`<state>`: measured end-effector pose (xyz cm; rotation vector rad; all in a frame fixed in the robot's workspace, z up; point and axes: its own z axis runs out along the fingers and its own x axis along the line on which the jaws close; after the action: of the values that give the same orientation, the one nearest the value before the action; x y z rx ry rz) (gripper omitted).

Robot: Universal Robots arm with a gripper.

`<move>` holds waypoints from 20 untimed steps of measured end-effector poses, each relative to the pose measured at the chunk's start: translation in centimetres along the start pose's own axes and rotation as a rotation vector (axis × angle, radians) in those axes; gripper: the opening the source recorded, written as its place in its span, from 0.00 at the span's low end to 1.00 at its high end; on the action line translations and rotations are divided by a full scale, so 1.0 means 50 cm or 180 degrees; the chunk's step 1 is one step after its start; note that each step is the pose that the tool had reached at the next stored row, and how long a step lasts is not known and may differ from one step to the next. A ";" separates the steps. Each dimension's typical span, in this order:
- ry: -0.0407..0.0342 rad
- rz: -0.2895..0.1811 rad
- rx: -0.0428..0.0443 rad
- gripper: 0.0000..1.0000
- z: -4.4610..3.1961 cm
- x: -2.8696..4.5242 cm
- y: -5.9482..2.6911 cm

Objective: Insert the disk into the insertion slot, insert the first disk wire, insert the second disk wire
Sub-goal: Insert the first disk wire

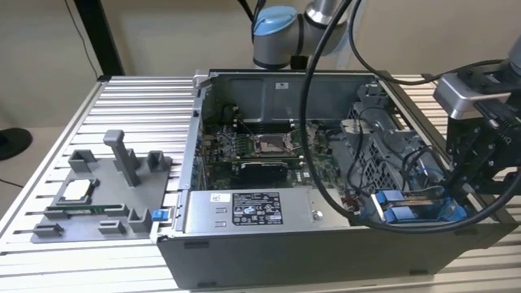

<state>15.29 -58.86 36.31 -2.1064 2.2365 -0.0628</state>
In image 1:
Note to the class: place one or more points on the hard disk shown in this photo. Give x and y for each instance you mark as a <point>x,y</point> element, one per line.
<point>395,214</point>

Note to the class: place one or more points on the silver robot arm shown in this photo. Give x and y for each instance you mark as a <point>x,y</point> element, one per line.
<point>275,45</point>

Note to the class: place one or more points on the silver perforated disk bay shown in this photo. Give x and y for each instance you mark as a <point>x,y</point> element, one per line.
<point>390,134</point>

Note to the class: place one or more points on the green motherboard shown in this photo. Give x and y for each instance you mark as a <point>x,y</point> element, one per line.
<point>321,161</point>

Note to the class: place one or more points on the silver chipset heat sink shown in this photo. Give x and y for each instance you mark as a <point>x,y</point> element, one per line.
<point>302,177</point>

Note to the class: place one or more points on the CPU socket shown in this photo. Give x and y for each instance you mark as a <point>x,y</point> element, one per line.
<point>267,146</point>

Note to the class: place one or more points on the black graphics card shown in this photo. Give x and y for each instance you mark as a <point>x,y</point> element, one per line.
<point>259,175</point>

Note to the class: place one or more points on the grey open PC case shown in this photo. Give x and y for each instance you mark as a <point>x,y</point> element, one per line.
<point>285,259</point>

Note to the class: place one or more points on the silver power supply unit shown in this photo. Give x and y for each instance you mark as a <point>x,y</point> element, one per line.
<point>198,213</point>

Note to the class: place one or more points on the small blue plastic block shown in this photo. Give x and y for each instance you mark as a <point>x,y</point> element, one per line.
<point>158,215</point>

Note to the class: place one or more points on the grey parts rack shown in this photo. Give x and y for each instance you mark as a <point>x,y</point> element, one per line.
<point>101,180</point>

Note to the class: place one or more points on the green RAM stick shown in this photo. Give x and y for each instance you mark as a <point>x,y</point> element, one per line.
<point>101,208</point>

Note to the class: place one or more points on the silver CPU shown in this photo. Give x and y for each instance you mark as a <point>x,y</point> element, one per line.
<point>77,190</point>

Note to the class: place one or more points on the black round stand base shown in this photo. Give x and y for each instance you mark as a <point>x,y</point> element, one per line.
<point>13,143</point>

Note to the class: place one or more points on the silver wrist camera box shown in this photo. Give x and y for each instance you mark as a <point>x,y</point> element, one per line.
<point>459,94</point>

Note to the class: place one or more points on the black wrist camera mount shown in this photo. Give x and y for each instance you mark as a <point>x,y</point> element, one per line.
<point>487,79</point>

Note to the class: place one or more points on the black metal post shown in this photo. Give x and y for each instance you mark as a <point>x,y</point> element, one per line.
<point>98,36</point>

